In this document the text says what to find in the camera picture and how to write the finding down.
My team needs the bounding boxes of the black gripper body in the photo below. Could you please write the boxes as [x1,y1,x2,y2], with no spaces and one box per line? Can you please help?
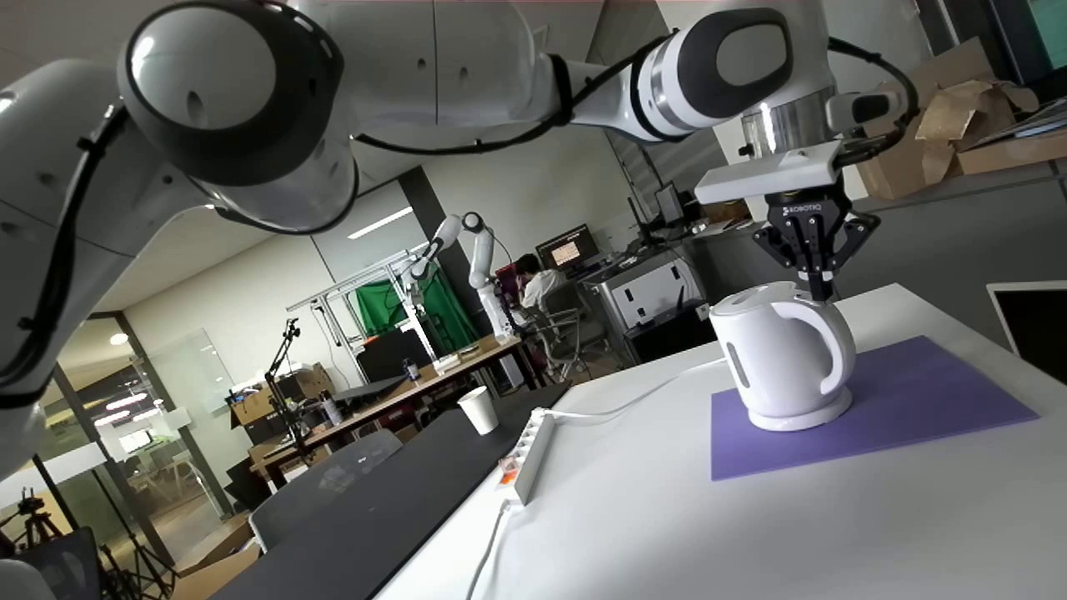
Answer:
[764,181,848,234]

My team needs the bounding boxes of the white electric kettle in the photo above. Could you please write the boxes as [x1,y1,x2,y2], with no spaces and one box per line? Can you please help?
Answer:
[706,278,860,434]

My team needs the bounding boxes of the grey metal cabinet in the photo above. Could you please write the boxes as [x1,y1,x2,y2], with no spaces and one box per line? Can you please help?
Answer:
[594,246,711,338]

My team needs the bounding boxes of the open cardboard box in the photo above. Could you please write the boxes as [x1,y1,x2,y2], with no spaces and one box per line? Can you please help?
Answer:
[853,38,1067,206]

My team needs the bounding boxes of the purple mat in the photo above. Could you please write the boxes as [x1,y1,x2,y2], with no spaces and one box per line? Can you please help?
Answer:
[706,332,1044,484]

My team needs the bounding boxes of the black framed panel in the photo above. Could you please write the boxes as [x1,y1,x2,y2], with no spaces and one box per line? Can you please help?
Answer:
[985,278,1067,387]

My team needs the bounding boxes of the dark computer monitor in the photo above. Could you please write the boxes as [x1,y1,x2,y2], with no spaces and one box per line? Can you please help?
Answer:
[534,223,601,278]

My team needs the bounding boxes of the seated person in white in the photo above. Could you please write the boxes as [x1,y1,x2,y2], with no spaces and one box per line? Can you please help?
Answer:
[515,249,573,320]

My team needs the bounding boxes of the white paper cup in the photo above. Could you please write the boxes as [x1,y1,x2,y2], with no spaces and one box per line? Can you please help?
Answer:
[458,382,505,441]

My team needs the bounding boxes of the green cloth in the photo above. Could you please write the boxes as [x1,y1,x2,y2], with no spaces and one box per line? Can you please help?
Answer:
[355,270,472,340]

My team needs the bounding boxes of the wooden desk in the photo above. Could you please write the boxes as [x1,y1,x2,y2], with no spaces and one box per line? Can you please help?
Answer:
[247,338,526,484]

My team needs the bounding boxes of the flat cardboard box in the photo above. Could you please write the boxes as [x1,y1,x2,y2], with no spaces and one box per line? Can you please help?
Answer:
[167,520,268,600]

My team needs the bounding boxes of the thin white kettle cable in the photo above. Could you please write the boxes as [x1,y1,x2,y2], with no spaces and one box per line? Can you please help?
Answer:
[547,363,726,424]

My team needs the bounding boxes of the thick white power strip cable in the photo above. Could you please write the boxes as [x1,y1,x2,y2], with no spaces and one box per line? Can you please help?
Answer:
[463,498,517,600]

